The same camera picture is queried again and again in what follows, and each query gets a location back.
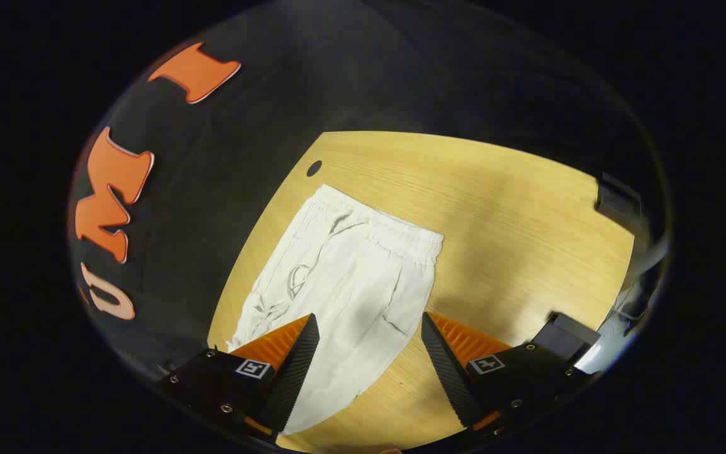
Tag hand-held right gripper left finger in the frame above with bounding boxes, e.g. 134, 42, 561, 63
160, 313, 320, 442

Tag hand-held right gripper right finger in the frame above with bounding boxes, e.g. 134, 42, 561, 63
422, 312, 594, 436

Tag white jeans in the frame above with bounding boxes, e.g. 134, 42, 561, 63
227, 184, 444, 436

